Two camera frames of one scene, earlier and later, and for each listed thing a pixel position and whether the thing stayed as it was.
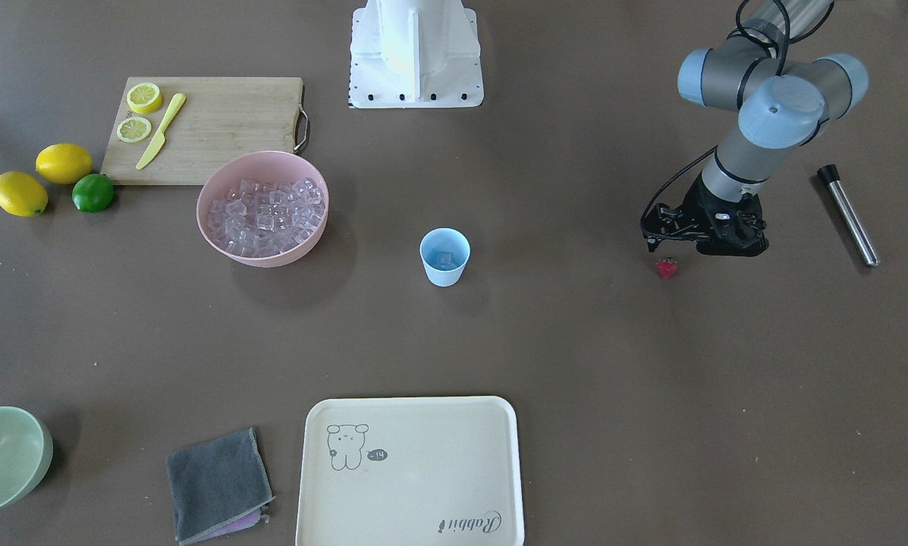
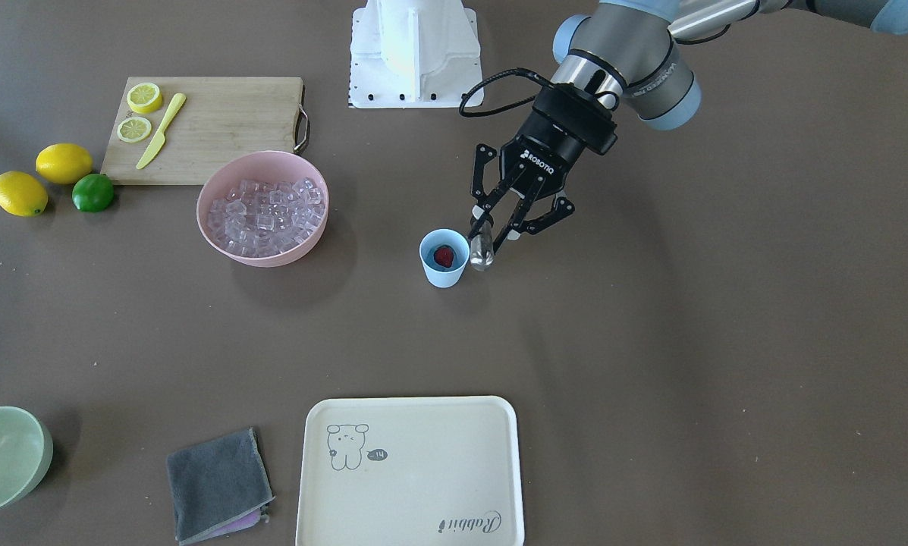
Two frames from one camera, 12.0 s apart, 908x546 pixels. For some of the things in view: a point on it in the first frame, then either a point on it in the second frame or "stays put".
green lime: [92, 192] stays put
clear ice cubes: [265, 218] stays put
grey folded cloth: [219, 485] stays put
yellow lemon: [63, 163] stays put
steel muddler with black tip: [830, 174] → [482, 246]
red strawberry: [667, 266] → [444, 255]
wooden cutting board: [171, 130] stays put
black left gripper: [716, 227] → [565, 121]
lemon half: [145, 98] stays put
